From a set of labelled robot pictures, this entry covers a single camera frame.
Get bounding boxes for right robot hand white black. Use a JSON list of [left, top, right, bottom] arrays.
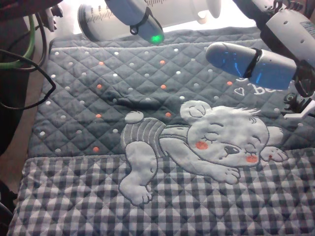
[[206, 0, 315, 98]]

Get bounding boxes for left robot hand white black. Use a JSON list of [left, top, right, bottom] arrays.
[[104, 0, 165, 46]]

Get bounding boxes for large translucent plastic syringe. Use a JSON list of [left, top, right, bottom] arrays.
[[77, 0, 222, 42]]

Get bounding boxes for grey bear print quilt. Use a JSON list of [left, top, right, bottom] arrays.
[[9, 26, 315, 236]]

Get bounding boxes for black cable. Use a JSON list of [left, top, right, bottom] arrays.
[[0, 12, 57, 111]]

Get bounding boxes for green cable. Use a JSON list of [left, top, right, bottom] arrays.
[[0, 14, 37, 71]]

